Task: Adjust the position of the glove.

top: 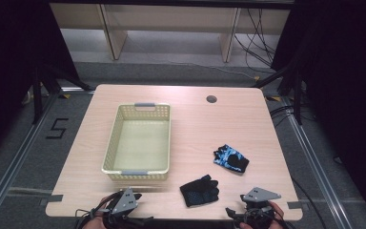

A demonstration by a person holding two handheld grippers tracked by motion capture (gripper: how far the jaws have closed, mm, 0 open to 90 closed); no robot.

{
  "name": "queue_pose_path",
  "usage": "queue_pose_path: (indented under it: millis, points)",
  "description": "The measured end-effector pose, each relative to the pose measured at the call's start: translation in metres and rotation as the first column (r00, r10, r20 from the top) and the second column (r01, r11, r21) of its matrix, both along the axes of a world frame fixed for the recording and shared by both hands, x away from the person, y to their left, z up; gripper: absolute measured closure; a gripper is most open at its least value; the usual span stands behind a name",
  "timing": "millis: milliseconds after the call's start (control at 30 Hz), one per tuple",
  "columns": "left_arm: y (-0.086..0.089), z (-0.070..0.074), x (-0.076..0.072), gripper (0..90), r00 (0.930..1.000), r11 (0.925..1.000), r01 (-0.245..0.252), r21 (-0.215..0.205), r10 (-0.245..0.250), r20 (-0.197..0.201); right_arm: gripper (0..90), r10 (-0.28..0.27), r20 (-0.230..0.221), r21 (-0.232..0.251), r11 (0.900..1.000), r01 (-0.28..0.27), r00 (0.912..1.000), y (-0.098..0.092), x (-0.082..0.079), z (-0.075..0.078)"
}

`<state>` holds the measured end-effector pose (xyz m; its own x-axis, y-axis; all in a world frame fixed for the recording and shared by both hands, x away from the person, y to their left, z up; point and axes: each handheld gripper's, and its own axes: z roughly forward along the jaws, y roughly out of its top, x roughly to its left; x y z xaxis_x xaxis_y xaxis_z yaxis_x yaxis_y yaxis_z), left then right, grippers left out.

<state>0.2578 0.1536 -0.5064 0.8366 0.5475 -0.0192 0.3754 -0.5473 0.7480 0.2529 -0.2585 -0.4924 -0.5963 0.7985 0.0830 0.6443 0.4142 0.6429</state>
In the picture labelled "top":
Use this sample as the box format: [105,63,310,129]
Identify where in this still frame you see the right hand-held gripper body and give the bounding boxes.
[234,186,284,229]

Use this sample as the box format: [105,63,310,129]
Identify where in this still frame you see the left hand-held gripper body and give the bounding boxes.
[103,186,155,229]

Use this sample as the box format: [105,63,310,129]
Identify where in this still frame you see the black fingerless glove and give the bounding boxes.
[179,174,220,208]

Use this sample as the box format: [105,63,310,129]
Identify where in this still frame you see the blue patterned fingerless glove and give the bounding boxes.
[213,143,251,175]

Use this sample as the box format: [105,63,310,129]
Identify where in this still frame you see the cream perforated plastic basket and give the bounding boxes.
[100,102,172,182]

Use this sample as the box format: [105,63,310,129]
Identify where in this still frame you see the person's right hand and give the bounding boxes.
[238,200,286,229]

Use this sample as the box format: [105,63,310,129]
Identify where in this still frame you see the person's left hand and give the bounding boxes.
[82,212,109,229]

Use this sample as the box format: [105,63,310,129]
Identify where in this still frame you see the black metal stand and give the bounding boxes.
[251,65,303,126]
[31,63,93,125]

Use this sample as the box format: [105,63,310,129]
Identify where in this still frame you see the black curtain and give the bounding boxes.
[0,0,80,160]
[271,0,366,228]

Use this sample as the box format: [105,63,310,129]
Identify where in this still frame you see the white wooden shelf unit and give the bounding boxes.
[49,2,292,64]

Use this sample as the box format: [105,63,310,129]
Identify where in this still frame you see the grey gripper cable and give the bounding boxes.
[73,206,111,229]

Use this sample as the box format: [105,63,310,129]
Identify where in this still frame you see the black floor cable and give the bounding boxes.
[289,176,329,229]

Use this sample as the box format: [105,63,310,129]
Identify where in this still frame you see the aluminium floor rail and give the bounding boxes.
[0,87,94,225]
[263,94,354,229]

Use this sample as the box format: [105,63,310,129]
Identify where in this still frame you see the black floor cables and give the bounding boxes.
[269,104,296,128]

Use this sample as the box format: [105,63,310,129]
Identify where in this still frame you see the thin white floor cable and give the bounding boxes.
[158,60,258,80]

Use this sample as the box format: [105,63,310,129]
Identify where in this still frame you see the black hanging cables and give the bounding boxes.
[233,8,277,70]

